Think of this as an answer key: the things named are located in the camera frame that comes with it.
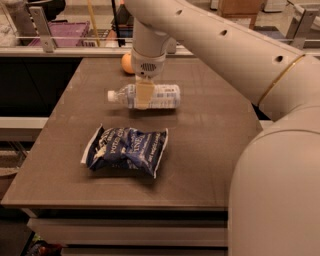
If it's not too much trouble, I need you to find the blue potato chip bag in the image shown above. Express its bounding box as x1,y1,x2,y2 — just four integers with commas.
81,125,168,178

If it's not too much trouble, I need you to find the purple plastic crate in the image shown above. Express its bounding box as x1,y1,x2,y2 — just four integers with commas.
29,21,90,47

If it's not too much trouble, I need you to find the glass railing with metal posts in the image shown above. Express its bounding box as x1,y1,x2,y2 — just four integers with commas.
0,3,320,58

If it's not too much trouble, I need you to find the grey table base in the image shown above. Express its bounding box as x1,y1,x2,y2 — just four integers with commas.
27,209,228,253

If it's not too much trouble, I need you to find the orange fruit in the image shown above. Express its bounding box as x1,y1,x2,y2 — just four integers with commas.
121,53,134,74

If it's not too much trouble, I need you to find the blue label plastic water bottle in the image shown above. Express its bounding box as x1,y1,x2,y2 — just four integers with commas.
107,84,181,110

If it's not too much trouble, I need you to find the cardboard box with label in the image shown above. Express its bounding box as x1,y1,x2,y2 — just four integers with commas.
218,0,264,29

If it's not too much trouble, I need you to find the yellow pole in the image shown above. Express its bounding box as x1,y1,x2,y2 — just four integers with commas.
86,0,100,47

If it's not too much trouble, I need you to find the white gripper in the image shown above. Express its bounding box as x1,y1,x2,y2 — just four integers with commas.
131,49,166,110

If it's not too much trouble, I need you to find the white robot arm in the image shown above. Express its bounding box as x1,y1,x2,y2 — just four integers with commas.
126,0,320,256

